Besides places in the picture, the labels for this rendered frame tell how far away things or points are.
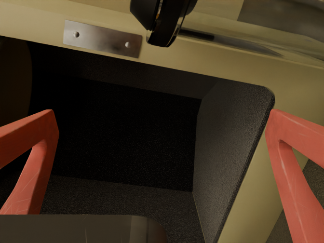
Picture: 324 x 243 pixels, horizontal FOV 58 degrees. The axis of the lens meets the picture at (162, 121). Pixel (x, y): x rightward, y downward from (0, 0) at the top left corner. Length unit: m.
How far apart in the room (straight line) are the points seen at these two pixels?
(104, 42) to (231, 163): 0.23
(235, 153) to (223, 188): 0.05
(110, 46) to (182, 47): 0.07
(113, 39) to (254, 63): 0.14
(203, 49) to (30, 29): 0.16
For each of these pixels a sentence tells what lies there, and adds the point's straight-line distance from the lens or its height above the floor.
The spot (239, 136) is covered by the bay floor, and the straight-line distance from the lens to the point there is 0.39.
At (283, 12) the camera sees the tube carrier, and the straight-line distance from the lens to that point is 0.17.
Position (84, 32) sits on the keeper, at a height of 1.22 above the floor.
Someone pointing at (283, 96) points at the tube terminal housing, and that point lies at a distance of 0.34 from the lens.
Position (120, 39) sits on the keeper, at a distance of 0.29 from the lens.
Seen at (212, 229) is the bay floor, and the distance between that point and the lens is 0.45.
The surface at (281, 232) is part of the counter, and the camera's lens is 0.44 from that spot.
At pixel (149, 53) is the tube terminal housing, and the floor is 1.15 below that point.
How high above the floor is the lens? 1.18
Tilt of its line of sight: 9 degrees down
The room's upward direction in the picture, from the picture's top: 81 degrees counter-clockwise
